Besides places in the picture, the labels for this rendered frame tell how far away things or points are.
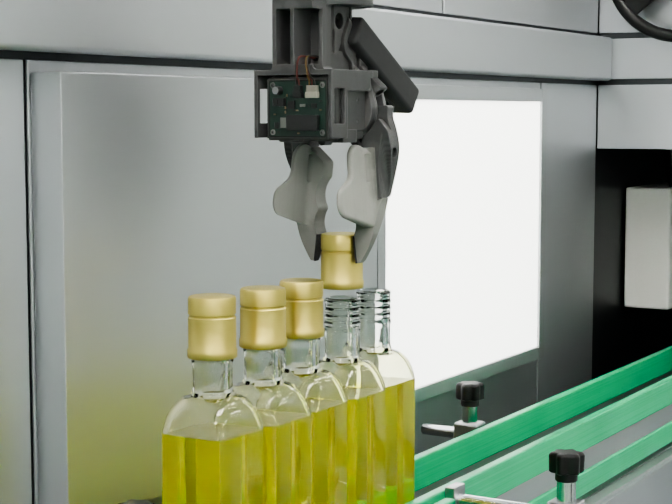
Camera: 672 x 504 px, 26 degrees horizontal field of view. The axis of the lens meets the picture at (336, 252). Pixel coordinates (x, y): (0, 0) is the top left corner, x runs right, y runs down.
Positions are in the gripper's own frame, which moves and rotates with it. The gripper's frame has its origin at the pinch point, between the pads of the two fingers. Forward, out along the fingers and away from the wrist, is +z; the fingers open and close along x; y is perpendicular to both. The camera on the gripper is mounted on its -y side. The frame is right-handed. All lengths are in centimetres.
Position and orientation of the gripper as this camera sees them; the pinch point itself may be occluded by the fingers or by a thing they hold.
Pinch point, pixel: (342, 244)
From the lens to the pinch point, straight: 117.0
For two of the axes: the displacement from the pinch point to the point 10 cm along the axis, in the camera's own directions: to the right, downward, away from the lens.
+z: 0.0, 10.0, 1.0
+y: -5.3, 0.8, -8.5
